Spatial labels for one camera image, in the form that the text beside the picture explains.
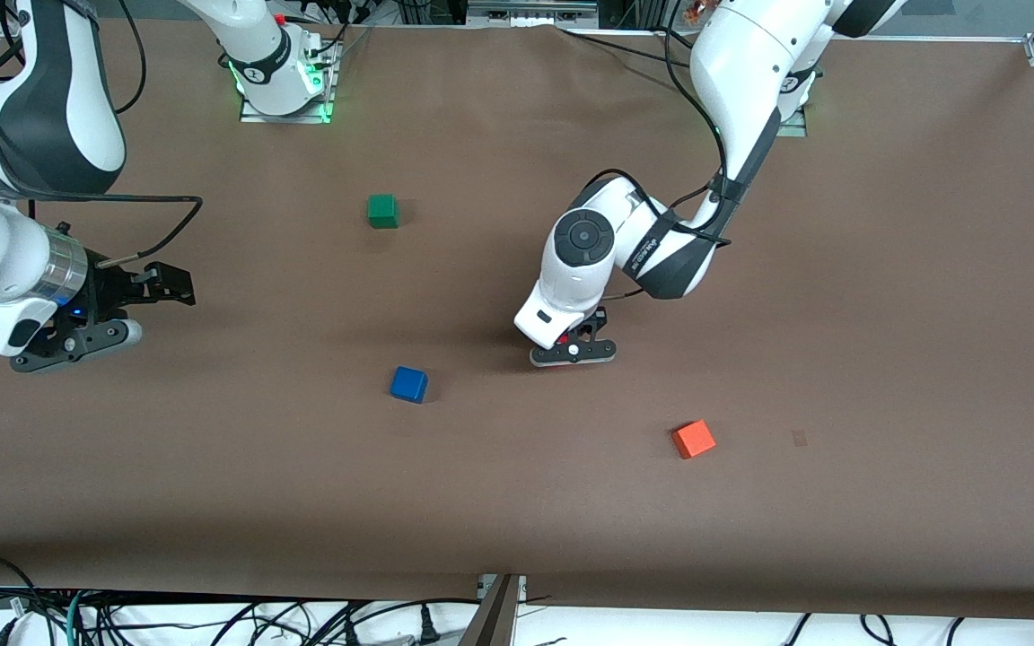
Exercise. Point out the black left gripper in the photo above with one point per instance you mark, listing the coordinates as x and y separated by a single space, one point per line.
597 320

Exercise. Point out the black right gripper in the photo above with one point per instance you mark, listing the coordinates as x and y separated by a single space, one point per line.
109 288

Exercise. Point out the blue cube block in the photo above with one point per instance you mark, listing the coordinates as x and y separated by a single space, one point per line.
408 384

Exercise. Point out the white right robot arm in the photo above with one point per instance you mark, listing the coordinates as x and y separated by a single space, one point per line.
50 99

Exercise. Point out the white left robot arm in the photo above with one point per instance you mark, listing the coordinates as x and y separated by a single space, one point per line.
750 63

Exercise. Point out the orange cube block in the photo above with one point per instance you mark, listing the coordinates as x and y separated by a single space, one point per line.
694 439

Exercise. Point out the brown table cover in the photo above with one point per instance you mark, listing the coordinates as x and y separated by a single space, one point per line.
517 511

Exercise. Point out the green cube block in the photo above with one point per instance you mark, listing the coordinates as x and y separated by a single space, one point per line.
382 211

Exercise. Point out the grey metal box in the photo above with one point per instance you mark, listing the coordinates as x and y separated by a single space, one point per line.
530 9

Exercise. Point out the black power plug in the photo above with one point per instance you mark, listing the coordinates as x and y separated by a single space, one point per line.
428 626

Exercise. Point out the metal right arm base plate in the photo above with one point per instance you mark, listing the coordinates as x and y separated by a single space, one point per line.
324 90

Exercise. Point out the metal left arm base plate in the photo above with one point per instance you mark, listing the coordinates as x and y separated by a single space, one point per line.
795 126

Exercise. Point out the aluminium profile post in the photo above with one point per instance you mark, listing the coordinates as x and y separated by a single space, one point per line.
490 619

